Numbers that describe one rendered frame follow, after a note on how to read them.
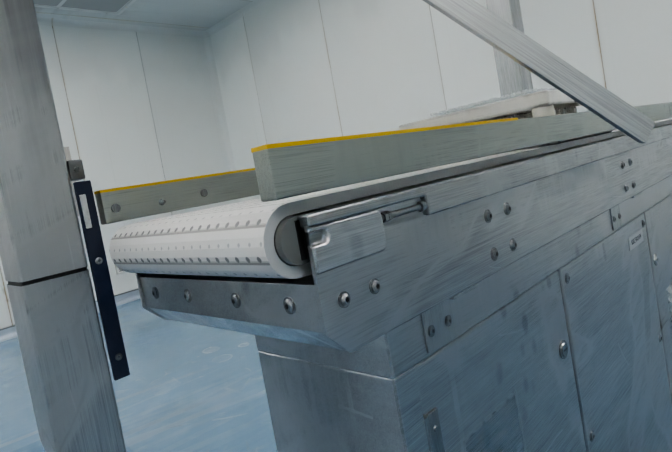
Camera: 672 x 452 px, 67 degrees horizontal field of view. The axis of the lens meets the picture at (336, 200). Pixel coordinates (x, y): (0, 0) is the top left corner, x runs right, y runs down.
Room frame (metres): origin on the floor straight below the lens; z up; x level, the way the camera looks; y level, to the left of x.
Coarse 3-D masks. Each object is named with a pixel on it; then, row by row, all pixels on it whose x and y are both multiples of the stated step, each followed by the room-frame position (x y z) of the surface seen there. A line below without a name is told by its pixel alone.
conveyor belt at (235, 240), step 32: (480, 160) 0.53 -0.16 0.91; (512, 160) 0.56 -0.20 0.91; (320, 192) 0.42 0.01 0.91; (352, 192) 0.37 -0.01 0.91; (128, 224) 0.51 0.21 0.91; (160, 224) 0.44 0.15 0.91; (192, 224) 0.39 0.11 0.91; (224, 224) 0.35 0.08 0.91; (256, 224) 0.32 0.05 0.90; (128, 256) 0.46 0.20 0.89; (160, 256) 0.42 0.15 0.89; (192, 256) 0.38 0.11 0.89; (224, 256) 0.35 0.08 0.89; (256, 256) 0.32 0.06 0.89
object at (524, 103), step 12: (528, 96) 0.67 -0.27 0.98; (540, 96) 0.66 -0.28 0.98; (552, 96) 0.66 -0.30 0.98; (564, 96) 0.69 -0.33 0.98; (480, 108) 0.72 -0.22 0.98; (492, 108) 0.71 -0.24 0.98; (504, 108) 0.70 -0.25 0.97; (516, 108) 0.68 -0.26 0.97; (528, 108) 0.67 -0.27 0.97; (420, 120) 0.80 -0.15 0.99; (432, 120) 0.78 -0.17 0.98; (444, 120) 0.76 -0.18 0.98; (456, 120) 0.75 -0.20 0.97; (468, 120) 0.74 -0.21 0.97; (480, 120) 0.74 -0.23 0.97
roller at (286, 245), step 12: (288, 216) 0.33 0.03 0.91; (276, 228) 0.32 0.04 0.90; (288, 228) 0.32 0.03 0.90; (300, 228) 0.33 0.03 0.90; (276, 240) 0.32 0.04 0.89; (288, 240) 0.32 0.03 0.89; (300, 240) 0.32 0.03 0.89; (276, 252) 0.32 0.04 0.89; (288, 252) 0.32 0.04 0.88; (300, 252) 0.32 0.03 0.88; (288, 264) 0.33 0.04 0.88; (300, 264) 0.32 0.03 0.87
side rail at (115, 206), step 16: (224, 176) 0.60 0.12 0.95; (240, 176) 0.61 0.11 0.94; (256, 176) 0.63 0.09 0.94; (112, 192) 0.50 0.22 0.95; (128, 192) 0.52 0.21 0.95; (144, 192) 0.53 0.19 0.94; (160, 192) 0.54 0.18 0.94; (176, 192) 0.55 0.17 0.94; (192, 192) 0.56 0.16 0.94; (208, 192) 0.58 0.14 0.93; (224, 192) 0.59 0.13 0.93; (240, 192) 0.61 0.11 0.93; (256, 192) 0.63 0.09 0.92; (112, 208) 0.50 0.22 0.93; (128, 208) 0.51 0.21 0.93; (144, 208) 0.52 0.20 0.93; (160, 208) 0.54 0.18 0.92; (176, 208) 0.55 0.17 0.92
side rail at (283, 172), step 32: (448, 128) 0.44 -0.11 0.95; (480, 128) 0.48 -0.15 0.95; (512, 128) 0.53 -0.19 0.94; (544, 128) 0.59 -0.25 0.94; (576, 128) 0.66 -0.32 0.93; (608, 128) 0.75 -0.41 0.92; (256, 160) 0.31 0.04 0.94; (288, 160) 0.31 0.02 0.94; (320, 160) 0.33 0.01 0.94; (352, 160) 0.35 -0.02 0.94; (384, 160) 0.38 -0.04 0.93; (416, 160) 0.41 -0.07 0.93; (448, 160) 0.44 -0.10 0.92; (288, 192) 0.31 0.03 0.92
